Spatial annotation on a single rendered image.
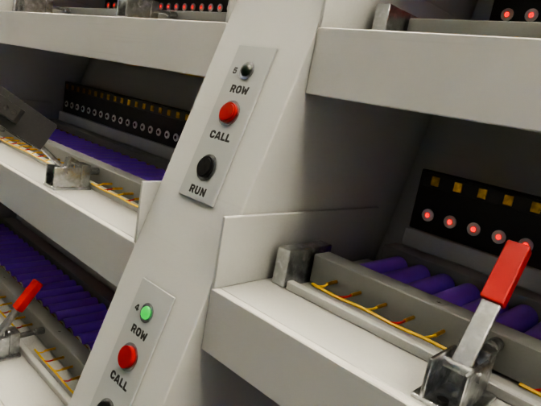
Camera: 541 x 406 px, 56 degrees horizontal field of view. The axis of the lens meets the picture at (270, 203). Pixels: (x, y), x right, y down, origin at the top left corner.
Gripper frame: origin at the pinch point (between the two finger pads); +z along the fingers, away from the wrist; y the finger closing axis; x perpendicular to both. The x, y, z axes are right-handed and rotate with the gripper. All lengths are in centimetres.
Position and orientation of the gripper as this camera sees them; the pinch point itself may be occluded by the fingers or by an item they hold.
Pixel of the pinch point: (12, 114)
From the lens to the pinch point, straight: 54.6
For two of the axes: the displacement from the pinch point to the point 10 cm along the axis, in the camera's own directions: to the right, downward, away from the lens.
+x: 4.9, -8.5, 1.9
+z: 5.0, 4.6, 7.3
